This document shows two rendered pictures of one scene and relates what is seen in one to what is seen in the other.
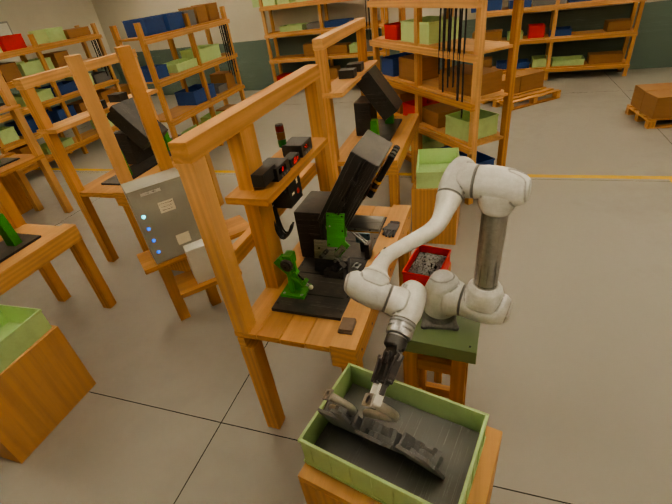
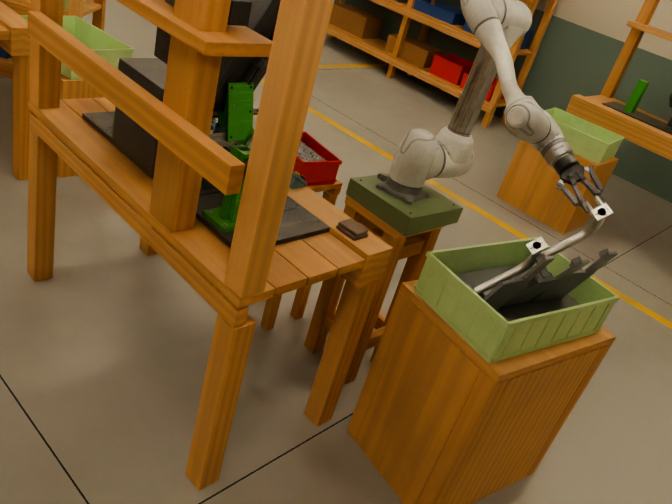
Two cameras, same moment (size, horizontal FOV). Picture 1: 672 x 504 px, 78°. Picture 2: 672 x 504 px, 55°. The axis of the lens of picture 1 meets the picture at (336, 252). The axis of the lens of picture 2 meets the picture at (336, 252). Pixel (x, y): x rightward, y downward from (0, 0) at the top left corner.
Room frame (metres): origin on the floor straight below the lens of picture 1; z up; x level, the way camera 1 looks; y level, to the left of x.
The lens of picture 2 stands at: (1.08, 2.05, 2.01)
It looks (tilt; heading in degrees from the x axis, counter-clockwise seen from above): 30 degrees down; 284
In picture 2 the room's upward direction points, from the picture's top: 17 degrees clockwise
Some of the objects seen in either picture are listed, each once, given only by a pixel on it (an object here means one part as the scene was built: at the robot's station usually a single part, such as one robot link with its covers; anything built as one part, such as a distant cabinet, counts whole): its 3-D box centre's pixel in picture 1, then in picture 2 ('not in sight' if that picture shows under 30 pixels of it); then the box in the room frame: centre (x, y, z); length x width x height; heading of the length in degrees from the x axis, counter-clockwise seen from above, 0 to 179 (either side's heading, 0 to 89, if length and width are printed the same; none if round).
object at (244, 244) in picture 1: (276, 209); (118, 88); (2.37, 0.34, 1.23); 1.30 x 0.05 x 0.09; 157
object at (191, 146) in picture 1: (263, 101); not in sight; (2.35, 0.27, 1.89); 1.50 x 0.09 x 0.09; 157
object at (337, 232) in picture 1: (337, 227); (235, 108); (2.14, -0.03, 1.17); 0.13 x 0.12 x 0.20; 157
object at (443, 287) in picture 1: (443, 292); (416, 156); (1.51, -0.48, 1.09); 0.18 x 0.16 x 0.22; 55
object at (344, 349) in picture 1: (379, 270); (252, 175); (2.12, -0.26, 0.82); 1.50 x 0.14 x 0.15; 157
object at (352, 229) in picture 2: (346, 325); (352, 229); (1.56, 0.00, 0.91); 0.10 x 0.08 x 0.03; 159
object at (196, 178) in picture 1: (282, 190); (141, 48); (2.35, 0.27, 1.36); 1.49 x 0.09 x 0.97; 157
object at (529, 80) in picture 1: (520, 88); not in sight; (8.00, -3.93, 0.22); 1.20 x 0.80 x 0.44; 108
